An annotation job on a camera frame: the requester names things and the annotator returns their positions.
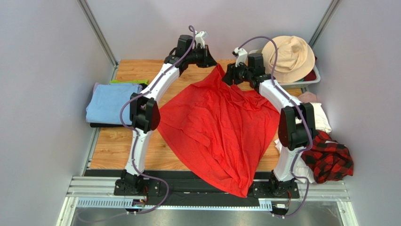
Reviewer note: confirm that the folded black garment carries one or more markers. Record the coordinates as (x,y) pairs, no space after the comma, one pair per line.
(103,124)

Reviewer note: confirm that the red black plaid shirt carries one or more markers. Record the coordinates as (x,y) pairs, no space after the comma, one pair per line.
(328,159)

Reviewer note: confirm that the aluminium frame rail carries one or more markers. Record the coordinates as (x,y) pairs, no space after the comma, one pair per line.
(90,201)

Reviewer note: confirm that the dark red garment in basket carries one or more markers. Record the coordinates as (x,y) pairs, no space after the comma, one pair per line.
(311,76)

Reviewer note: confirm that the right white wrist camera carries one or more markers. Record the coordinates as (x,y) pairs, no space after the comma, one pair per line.
(241,56)

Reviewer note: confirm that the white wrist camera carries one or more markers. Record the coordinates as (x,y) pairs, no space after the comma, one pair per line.
(241,56)
(200,38)

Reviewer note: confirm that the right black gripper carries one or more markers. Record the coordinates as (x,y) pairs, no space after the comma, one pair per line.
(231,74)

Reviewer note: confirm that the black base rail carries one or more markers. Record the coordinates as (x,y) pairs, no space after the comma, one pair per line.
(184,188)

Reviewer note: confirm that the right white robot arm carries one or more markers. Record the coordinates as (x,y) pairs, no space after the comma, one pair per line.
(296,128)

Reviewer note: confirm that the red t-shirt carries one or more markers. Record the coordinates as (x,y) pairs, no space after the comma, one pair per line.
(219,132)

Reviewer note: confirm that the folded light blue shirt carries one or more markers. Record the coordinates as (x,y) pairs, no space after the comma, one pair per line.
(109,103)

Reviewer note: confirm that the beige bucket hat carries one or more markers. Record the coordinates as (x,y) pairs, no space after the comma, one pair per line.
(288,58)

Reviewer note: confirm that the white crumpled shirt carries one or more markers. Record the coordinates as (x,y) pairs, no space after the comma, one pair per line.
(321,123)

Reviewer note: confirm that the pink garment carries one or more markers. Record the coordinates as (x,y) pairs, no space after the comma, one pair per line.
(307,97)

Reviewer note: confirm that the folded lime green shorts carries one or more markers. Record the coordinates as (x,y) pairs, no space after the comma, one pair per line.
(146,82)

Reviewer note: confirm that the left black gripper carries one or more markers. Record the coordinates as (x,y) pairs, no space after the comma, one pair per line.
(207,60)

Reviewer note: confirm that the white perforated plastic basket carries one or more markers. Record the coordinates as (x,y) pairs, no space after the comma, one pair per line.
(290,85)

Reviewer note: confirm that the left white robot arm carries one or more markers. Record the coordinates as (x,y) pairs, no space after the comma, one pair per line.
(144,111)

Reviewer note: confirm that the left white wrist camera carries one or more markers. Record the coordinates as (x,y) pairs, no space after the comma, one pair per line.
(200,38)

